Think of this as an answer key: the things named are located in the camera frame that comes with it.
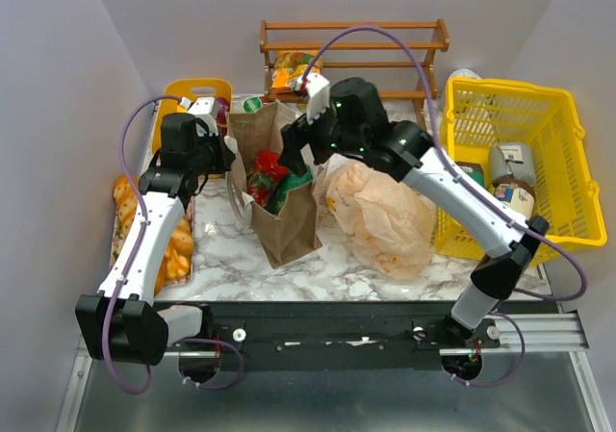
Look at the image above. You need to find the green Real chips bag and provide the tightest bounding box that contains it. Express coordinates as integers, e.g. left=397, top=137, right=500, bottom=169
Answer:
left=266, top=169, right=313, bottom=216

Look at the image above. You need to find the burlap tote bag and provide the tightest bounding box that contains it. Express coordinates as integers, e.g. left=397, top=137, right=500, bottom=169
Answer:
left=227, top=102, right=323, bottom=268

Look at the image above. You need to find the orange plastic grocery bag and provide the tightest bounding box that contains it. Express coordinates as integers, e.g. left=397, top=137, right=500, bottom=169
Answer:
left=317, top=155, right=436, bottom=284

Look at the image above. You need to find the red chips bag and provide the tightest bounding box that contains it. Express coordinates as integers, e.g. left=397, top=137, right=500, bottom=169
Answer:
left=246, top=150, right=289, bottom=207

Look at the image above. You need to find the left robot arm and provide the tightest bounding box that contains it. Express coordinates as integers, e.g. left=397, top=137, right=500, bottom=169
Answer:
left=75, top=113, right=235, bottom=366

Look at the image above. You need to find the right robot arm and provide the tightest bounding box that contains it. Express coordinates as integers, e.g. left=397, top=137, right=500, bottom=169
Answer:
left=279, top=73, right=548, bottom=339

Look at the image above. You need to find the purple onion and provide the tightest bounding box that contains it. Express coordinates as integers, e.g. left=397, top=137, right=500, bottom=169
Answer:
left=216, top=97, right=230, bottom=126

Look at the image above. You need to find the green white Chulz chips bag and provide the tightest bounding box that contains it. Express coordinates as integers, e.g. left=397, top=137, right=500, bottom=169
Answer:
left=243, top=96, right=264, bottom=114

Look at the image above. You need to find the yellow plastic bin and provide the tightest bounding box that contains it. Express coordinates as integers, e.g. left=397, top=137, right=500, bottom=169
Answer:
left=151, top=78, right=233, bottom=153

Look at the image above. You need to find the yellow chips bag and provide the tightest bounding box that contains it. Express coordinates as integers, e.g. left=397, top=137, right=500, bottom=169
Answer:
left=271, top=50, right=317, bottom=93

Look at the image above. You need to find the long baguette bread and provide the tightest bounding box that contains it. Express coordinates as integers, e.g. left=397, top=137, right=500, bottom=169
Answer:
left=113, top=175, right=139, bottom=240

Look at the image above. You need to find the wooden shelf rack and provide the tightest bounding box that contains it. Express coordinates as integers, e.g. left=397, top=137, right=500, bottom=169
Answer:
left=259, top=18, right=450, bottom=125

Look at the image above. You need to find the green box in basket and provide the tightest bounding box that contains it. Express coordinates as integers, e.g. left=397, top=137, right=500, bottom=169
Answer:
left=456, top=162, right=485, bottom=187

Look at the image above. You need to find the yellow mesh basket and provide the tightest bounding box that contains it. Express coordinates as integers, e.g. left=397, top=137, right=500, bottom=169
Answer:
left=439, top=78, right=607, bottom=252

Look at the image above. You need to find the grey wrapped package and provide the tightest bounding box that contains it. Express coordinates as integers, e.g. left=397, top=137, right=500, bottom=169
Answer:
left=488, top=141, right=536, bottom=187

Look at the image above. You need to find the brown labelled jar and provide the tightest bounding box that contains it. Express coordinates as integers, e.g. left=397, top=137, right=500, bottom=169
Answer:
left=492, top=177, right=535, bottom=219

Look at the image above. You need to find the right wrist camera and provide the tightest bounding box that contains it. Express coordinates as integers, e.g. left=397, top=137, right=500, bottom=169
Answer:
left=295, top=73, right=330, bottom=124

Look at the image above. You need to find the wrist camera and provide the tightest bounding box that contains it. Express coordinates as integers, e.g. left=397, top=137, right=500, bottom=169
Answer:
left=188, top=97, right=219, bottom=137
left=295, top=73, right=330, bottom=124

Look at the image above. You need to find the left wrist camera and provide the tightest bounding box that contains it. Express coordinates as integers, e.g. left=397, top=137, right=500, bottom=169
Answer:
left=188, top=97, right=219, bottom=137

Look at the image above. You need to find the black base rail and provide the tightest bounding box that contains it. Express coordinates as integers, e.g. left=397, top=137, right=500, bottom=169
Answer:
left=167, top=301, right=500, bottom=371

